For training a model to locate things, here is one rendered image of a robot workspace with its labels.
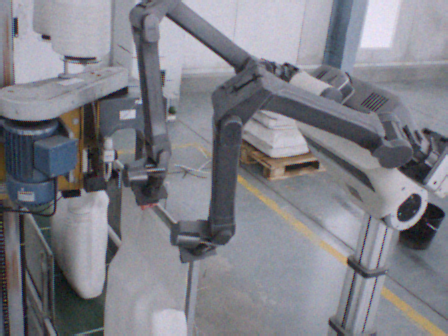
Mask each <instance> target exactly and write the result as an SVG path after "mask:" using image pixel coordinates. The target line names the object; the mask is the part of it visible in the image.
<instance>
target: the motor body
mask: <svg viewBox="0 0 448 336"><path fill-rule="evenodd" d="M57 128H58V121H57V120H56V119H55V118H53V120H52V121H51V122H50V123H49V124H46V125H43V126H39V127H23V126H19V125H17V124H13V123H12V122H10V120H9V118H7V119H5V121H4V144H5V170H7V173H6V186H7V194H8V197H9V198H10V200H11V201H12V202H14V203H15V204H18V205H20V206H23V207H40V206H44V205H47V204H49V203H50V202H52V201H53V200H54V185H53V177H52V178H51V177H48V175H47V174H44V173H43V172H41V171H39V170H38V169H35V168H34V142H36V141H38V140H41V139H46V138H48V137H53V136H55V135H58V130H57Z"/></svg>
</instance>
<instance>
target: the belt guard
mask: <svg viewBox="0 0 448 336"><path fill-rule="evenodd" d="M91 72H92V71H84V72H81V73H73V75H74V78H80V79H82V80H85V81H81V82H78V83H73V84H70V85H67V86H62V85H60V84H55V83H56V82H59V81H66V80H68V79H58V77H54V78H50V79H43V80H39V81H35V82H27V83H24V84H16V85H13V86H9V87H4V88H3V89H1V90H0V114H1V115H2V116H3V117H8V118H10V119H17V120H24V121H40V120H46V119H52V118H55V117H56V116H60V115H61V114H65V113H66V112H68V111H71V110H73V109H76V108H78V107H80V106H83V105H85V104H86V103H90V102H91V101H95V100H96V99H97V98H101V97H102V96H106V95H107V94H109V93H112V92H114V91H116V90H119V89H121V88H124V87H126V86H127V85H128V70H127V69H126V68H120V67H107V68H99V74H100V76H98V69H95V70H93V73H94V74H92V73H91Z"/></svg>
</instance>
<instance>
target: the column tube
mask: <svg viewBox="0 0 448 336"><path fill-rule="evenodd" d="M11 18H12V3H11V0H0V90H1V89H3V88H4V87H9V86H13V85H14V77H13V40H12V22H11ZM3 207H12V208H13V209H15V210H19V209H18V204H15V203H14V202H12V201H11V200H10V199H3ZM3 222H4V224H3V225H4V236H5V251H6V280H7V292H8V295H7V296H8V306H9V309H8V310H9V320H10V323H9V324H10V336H24V320H23V302H22V284H21V265H20V227H19V212H3ZM1 281H2V280H1V271H0V336H4V322H3V311H2V310H3V309H2V286H1Z"/></svg>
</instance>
